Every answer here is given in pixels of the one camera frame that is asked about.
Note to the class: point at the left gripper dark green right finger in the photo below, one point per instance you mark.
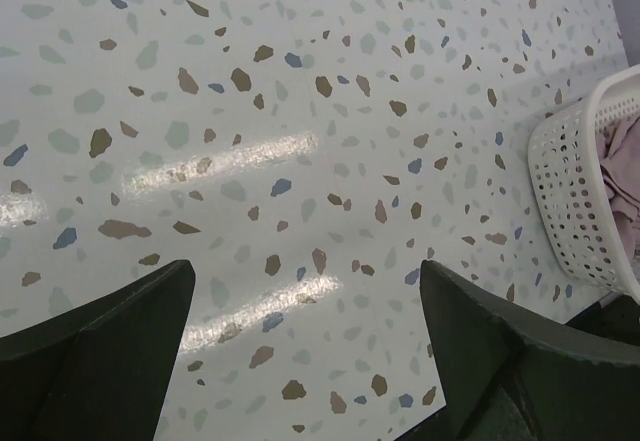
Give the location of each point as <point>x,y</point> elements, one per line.
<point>508,373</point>

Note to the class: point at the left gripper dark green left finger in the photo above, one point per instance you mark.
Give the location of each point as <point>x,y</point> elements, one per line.
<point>99,371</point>

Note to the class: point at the pink tank top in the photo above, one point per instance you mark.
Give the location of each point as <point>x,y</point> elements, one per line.
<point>618,154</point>

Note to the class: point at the white perforated laundry basket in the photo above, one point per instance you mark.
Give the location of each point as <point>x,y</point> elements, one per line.
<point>569,188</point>

